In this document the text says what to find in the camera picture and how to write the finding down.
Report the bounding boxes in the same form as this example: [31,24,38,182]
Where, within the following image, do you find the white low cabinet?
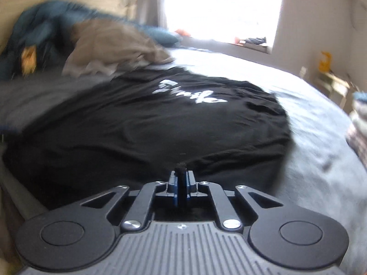
[314,72,359,114]

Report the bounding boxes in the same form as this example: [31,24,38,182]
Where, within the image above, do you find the clothes on window sill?
[235,37,268,53]

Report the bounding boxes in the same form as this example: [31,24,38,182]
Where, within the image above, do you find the grey bed blanket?
[1,48,366,274]

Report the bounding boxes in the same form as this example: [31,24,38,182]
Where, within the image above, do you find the black t-shirt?
[3,68,291,209]

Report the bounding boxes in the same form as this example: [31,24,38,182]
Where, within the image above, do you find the folded clothes stack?
[346,92,367,168]

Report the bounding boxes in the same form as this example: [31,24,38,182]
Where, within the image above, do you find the blue duvet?
[1,0,182,81]

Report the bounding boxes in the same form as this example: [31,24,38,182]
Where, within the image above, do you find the orange item on sill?
[175,29,191,37]

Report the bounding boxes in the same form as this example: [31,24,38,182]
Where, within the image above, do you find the beige clothes pile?
[62,19,174,78]

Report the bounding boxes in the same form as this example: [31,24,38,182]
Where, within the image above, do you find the grey curtain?
[136,0,167,28]

